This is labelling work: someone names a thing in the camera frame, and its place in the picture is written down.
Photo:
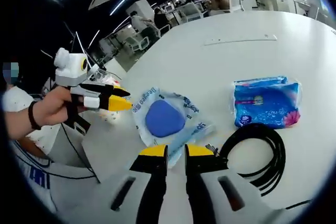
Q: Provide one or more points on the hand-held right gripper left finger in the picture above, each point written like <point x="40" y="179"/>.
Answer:
<point x="155" y="182"/>

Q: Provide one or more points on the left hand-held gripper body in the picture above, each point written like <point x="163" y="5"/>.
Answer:
<point x="71" y="69"/>

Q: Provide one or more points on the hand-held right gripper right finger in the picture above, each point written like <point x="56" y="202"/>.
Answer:
<point x="197" y="182"/>

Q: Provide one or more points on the white paper cup green print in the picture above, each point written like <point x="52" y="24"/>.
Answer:
<point x="110" y="116"/>

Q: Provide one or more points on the clear plastic water bottle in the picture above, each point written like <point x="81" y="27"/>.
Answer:
<point x="102" y="75"/>

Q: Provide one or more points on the clear packet with blue sponge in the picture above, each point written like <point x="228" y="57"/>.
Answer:
<point x="164" y="119"/>

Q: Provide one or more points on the blue snack bag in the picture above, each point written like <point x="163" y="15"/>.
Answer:
<point x="267" y="103"/>

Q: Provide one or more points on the person's left hand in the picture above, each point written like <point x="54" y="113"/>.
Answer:
<point x="52" y="108"/>

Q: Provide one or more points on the white office chair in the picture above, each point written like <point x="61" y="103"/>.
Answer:
<point x="191" y="12"/>
<point x="137" y="43"/>
<point x="236" y="2"/>

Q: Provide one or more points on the black wristband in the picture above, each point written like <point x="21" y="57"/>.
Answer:
<point x="32" y="116"/>

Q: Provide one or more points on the person's white shirt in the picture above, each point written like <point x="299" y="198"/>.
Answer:
<point x="68" y="190"/>

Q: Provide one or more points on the white table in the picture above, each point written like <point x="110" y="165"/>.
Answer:
<point x="210" y="77"/>

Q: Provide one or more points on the table socket panel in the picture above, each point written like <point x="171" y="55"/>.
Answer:
<point x="240" y="40"/>

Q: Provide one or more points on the white desk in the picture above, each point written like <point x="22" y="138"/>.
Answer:
<point x="267" y="3"/>

